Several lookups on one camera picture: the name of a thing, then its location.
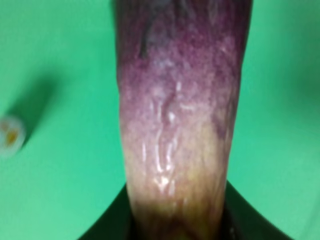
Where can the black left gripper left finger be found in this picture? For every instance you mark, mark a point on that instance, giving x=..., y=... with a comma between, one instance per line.
x=116, y=223

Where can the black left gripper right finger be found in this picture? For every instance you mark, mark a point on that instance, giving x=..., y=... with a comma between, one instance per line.
x=241, y=221

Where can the purple eggplant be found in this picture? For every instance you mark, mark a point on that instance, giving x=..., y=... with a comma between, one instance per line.
x=178, y=70

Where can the blue capped yogurt bottle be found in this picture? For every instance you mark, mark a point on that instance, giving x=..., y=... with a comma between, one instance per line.
x=12, y=135

